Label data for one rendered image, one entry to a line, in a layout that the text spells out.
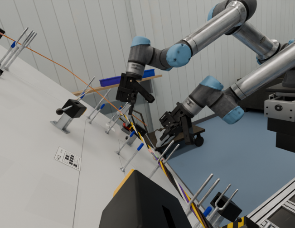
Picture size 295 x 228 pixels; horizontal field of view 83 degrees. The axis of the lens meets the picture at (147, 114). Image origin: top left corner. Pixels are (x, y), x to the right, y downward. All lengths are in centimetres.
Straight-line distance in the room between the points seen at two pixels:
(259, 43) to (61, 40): 230
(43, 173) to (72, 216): 7
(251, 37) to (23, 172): 103
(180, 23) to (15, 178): 337
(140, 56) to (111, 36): 215
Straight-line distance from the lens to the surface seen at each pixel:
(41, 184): 26
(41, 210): 24
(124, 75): 69
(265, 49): 114
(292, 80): 113
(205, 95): 65
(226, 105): 66
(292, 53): 79
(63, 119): 43
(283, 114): 105
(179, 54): 60
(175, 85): 328
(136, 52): 70
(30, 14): 278
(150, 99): 70
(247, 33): 103
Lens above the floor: 140
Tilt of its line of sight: 16 degrees down
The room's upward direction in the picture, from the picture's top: 11 degrees counter-clockwise
